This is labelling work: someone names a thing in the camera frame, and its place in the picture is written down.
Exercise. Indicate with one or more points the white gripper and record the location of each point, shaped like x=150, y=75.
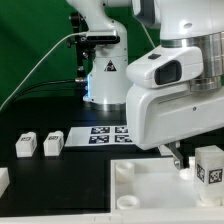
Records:
x=160, y=116

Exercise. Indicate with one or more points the white marker sheet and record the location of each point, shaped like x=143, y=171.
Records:
x=98, y=136

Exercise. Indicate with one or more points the white left obstacle block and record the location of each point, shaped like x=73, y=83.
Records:
x=4, y=180

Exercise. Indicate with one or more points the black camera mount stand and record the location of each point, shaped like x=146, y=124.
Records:
x=84, y=50

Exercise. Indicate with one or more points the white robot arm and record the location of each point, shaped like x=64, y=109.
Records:
x=191, y=48

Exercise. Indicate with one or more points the white square tabletop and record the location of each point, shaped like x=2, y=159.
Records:
x=154, y=184

